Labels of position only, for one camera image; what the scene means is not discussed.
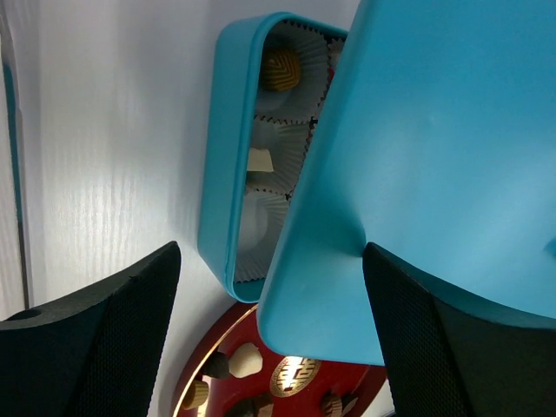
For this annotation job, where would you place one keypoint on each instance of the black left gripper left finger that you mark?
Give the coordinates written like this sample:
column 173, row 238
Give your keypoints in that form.
column 96, row 351

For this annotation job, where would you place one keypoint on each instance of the teal tin lid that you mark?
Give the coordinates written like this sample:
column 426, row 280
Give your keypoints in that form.
column 436, row 142

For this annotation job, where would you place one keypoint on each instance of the tan round chocolate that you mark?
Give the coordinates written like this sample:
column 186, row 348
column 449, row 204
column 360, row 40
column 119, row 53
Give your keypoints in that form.
column 280, row 69

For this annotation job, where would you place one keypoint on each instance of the teal square tin box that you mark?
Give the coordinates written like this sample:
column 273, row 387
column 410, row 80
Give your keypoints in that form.
column 242, row 213

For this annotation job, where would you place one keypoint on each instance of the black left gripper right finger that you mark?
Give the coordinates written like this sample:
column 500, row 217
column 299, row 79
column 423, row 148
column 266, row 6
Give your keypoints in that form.
column 449, row 352

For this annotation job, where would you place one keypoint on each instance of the silver metal tongs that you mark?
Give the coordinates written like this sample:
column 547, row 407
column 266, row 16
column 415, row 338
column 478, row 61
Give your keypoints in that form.
column 14, row 126

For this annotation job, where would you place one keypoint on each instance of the white heart chocolate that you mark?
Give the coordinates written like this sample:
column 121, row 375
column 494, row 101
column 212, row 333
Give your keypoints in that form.
column 246, row 360

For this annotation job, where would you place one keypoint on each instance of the red round lacquer plate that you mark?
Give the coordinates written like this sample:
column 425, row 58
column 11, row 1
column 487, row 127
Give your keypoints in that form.
column 286, row 386

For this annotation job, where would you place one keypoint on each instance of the tan fluted cup chocolate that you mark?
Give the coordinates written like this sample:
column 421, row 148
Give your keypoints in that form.
column 196, row 395

